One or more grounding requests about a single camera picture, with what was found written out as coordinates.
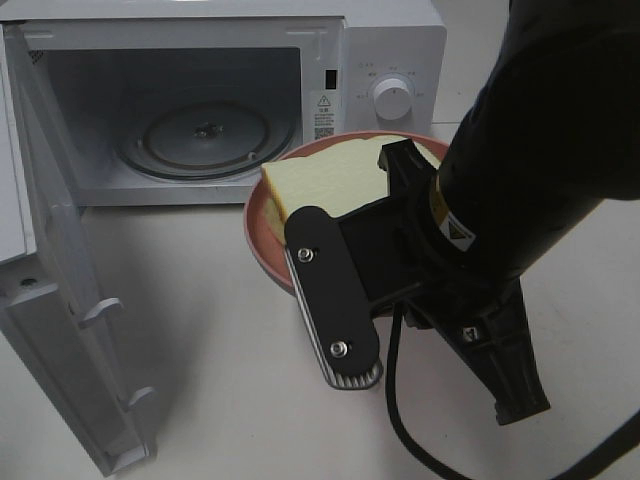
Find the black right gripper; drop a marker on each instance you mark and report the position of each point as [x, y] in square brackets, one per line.
[392, 252]

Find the toast bread sandwich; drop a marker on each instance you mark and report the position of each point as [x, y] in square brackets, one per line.
[338, 179]

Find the pink round plate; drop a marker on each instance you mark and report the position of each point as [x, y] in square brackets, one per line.
[266, 249]

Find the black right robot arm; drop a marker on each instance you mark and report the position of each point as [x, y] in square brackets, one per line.
[552, 134]

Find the upper white round knob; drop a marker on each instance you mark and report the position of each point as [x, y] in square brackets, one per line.
[392, 96]

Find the white warning label sticker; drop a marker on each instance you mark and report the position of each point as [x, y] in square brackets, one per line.
[324, 113]

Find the glass microwave turntable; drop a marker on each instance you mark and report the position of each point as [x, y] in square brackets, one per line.
[203, 140]

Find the white microwave oven body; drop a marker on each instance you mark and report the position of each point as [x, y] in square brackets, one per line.
[109, 60]

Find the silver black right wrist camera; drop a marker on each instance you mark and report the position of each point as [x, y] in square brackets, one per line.
[332, 300]

